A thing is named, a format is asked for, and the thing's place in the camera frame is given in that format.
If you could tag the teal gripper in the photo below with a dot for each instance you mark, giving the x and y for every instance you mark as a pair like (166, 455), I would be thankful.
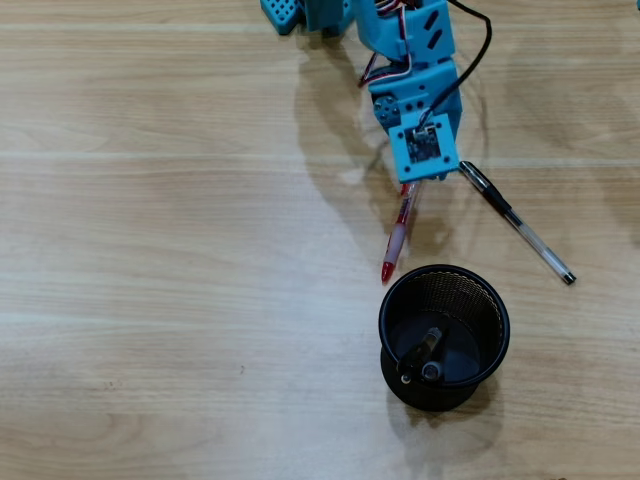
(385, 111)

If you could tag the red pen with white grip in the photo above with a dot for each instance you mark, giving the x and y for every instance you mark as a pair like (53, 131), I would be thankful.
(397, 240)

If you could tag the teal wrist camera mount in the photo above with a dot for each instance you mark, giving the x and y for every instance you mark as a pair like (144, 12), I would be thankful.
(400, 170)

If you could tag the clear stick pen black cap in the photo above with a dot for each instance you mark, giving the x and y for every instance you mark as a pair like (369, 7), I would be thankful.
(495, 199)

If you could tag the black mesh pen holder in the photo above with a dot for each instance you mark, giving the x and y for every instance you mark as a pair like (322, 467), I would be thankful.
(430, 397)

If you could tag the all black pen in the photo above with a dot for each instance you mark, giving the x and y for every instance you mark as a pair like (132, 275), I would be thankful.
(415, 357)

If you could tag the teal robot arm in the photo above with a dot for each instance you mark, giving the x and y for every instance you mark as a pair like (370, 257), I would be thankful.
(380, 35)

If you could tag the teal robot base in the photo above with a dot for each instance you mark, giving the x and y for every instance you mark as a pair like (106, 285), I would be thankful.
(282, 15)

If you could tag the clear pen with grey grip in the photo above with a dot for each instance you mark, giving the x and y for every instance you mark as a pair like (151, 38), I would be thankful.
(431, 371)

